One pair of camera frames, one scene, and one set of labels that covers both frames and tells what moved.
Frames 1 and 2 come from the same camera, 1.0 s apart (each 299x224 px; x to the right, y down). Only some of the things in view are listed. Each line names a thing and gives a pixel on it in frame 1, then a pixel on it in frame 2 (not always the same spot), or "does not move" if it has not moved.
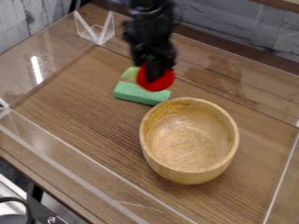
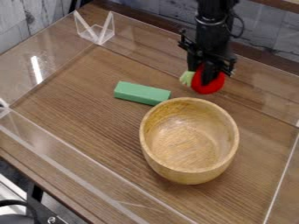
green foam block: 130,91 does not move
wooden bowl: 189,138 does not move
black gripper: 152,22 -> 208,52
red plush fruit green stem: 136,74 -> 191,79
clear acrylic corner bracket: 94,33 does not move
